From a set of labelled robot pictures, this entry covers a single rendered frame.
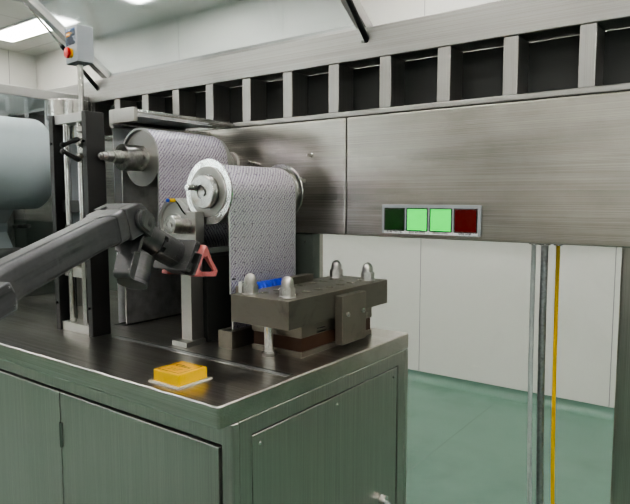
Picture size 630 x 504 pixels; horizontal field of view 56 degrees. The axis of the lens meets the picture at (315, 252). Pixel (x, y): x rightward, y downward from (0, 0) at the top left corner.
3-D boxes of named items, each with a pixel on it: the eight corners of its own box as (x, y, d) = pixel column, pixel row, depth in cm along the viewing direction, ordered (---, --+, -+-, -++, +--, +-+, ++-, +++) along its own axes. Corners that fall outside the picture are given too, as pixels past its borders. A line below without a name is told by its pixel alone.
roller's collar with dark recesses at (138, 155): (113, 170, 147) (112, 144, 147) (133, 171, 152) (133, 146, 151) (129, 170, 143) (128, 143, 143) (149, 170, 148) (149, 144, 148)
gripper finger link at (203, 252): (218, 289, 124) (187, 272, 116) (195, 286, 128) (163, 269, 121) (229, 259, 126) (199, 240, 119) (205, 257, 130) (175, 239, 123)
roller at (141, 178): (125, 186, 155) (123, 132, 153) (197, 187, 175) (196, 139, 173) (160, 186, 146) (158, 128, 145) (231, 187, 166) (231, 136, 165)
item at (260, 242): (229, 294, 134) (228, 212, 132) (294, 282, 153) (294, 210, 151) (231, 294, 134) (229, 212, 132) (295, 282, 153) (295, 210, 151)
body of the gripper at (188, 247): (192, 273, 118) (165, 259, 112) (158, 270, 124) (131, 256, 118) (203, 244, 120) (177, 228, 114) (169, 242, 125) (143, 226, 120)
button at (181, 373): (153, 381, 110) (152, 368, 109) (182, 372, 115) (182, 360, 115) (178, 388, 106) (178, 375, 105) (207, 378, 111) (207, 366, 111)
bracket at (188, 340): (170, 345, 136) (167, 211, 133) (191, 340, 141) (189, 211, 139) (185, 349, 133) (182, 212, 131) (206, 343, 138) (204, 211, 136)
